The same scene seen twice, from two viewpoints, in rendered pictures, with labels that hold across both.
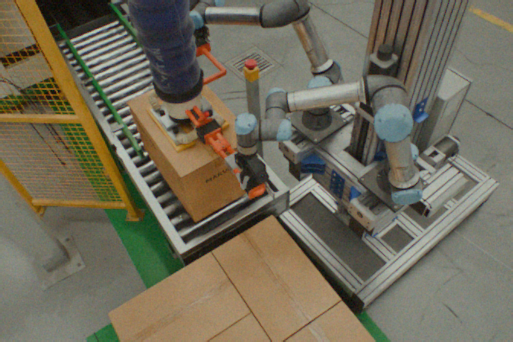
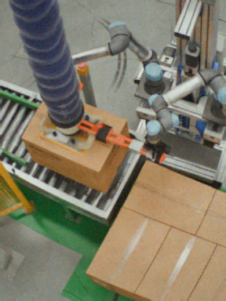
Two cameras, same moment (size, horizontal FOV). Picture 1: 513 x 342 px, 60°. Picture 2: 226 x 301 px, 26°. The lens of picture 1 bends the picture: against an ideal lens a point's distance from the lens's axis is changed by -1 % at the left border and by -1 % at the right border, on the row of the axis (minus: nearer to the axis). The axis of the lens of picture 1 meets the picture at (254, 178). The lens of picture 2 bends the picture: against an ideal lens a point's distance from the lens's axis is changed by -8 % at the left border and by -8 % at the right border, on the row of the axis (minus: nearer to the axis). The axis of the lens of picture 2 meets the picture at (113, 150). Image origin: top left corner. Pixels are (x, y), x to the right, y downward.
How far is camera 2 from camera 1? 1.57 m
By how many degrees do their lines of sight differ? 16
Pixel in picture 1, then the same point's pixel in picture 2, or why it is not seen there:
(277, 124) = (170, 119)
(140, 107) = (33, 136)
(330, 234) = (180, 150)
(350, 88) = (195, 82)
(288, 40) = not seen: hidden behind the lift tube
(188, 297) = (128, 240)
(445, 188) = not seen: outside the picture
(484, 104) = not seen: hidden behind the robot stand
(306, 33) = (133, 45)
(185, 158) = (92, 157)
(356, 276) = (210, 169)
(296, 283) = (187, 195)
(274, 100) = (158, 104)
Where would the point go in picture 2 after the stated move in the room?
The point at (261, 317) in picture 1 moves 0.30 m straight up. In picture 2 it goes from (179, 226) to (180, 214)
